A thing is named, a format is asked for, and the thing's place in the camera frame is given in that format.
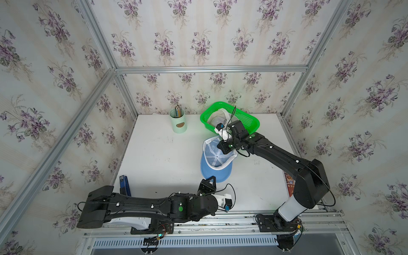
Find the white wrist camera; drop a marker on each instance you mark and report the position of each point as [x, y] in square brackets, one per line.
[225, 202]
[222, 131]

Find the aluminium mounting rail frame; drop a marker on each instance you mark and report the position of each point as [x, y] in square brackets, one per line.
[236, 233]

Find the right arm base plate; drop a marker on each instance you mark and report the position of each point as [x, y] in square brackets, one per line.
[274, 223]

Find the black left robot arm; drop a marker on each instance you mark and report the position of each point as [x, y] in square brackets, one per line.
[103, 205]

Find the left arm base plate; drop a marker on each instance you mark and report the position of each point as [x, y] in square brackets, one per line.
[156, 227]

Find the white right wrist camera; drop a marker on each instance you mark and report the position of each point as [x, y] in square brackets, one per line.
[222, 131]

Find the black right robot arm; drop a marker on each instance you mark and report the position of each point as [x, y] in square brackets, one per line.
[311, 183]

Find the beige baseball cap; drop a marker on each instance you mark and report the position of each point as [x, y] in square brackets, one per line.
[221, 116]

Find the mint green pencil cup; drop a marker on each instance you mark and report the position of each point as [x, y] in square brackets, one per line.
[178, 121]

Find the blue stapler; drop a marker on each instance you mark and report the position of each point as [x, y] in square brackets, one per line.
[124, 186]

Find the light blue baseball cap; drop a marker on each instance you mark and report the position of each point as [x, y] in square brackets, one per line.
[214, 162]

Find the red patterned card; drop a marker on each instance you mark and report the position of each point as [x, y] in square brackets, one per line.
[289, 183]

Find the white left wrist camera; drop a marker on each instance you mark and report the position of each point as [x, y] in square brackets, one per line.
[225, 202]

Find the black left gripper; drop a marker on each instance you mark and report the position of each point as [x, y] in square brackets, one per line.
[206, 186]

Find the bundle of coloured pencils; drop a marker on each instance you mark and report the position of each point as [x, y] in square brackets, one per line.
[178, 110]

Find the green plastic basket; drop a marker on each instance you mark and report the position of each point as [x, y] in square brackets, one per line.
[250, 122]

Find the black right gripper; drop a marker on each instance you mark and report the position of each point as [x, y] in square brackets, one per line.
[221, 147]

